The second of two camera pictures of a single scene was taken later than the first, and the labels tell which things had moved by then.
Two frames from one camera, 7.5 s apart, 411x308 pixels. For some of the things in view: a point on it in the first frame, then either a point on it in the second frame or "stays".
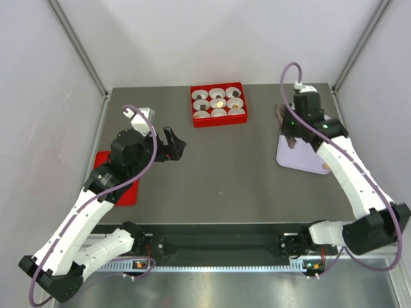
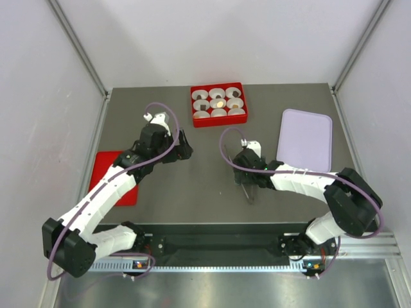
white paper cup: x=201 y=114 stays
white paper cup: x=235 y=101 stays
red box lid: x=131 y=198 stays
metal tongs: x=279 y=113 → x=250 y=199
